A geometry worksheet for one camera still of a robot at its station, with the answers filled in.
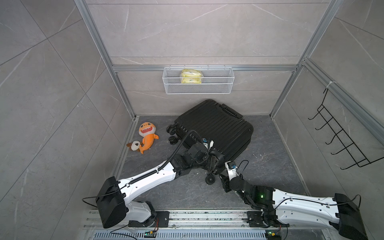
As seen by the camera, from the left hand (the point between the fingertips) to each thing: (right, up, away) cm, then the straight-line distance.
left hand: (216, 157), depth 74 cm
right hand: (+4, -9, +4) cm, 11 cm away
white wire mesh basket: (+3, +48, +26) cm, 54 cm away
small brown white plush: (-51, +3, +25) cm, 57 cm away
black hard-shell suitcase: (+3, +16, +12) cm, 21 cm away
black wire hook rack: (+57, +4, -13) cm, 58 cm away
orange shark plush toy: (-44, +14, +27) cm, 53 cm away
